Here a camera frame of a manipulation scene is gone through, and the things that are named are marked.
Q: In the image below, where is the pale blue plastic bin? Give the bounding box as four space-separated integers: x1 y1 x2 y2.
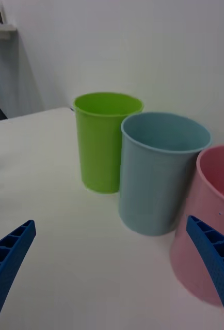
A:
118 111 212 237

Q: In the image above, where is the yellow-green plastic bin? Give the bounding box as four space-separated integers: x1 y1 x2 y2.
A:
72 92 145 194

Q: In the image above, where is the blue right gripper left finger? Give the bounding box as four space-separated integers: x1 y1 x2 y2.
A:
0 219 37 330

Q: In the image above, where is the white wall shelf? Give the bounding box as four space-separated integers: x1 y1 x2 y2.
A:
0 24 18 40

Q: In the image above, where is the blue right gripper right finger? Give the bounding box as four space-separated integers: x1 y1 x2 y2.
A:
186 215 224 330

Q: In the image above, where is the pink plastic bin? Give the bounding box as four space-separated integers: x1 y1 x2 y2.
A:
169 144 224 307

